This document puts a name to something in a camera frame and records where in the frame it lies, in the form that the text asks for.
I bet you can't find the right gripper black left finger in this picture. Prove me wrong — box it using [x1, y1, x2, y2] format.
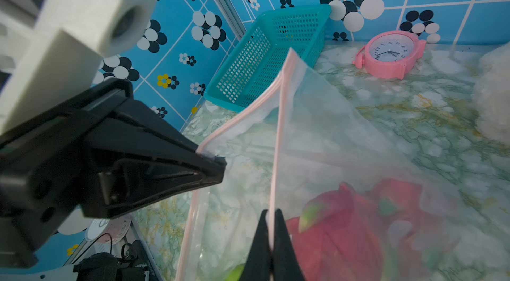
[239, 209, 272, 281]

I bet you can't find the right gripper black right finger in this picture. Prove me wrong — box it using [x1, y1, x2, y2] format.
[272, 209, 305, 281]

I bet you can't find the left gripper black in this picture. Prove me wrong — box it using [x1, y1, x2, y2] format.
[1, 79, 133, 269]

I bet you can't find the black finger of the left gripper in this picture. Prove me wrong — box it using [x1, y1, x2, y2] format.
[81, 157, 227, 219]
[84, 99, 223, 177]

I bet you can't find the clear zip-top plastic bag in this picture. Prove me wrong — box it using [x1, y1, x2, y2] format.
[177, 50, 462, 280]

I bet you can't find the pink dragon fruit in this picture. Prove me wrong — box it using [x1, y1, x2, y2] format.
[226, 179, 443, 281]

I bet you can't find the teal plastic basket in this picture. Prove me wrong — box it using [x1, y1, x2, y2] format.
[204, 5, 332, 113]

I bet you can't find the pink alarm clock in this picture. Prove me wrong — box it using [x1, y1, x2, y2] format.
[353, 31, 426, 80]

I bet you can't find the white teddy bear pink shirt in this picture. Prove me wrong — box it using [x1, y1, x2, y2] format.
[473, 43, 509, 145]

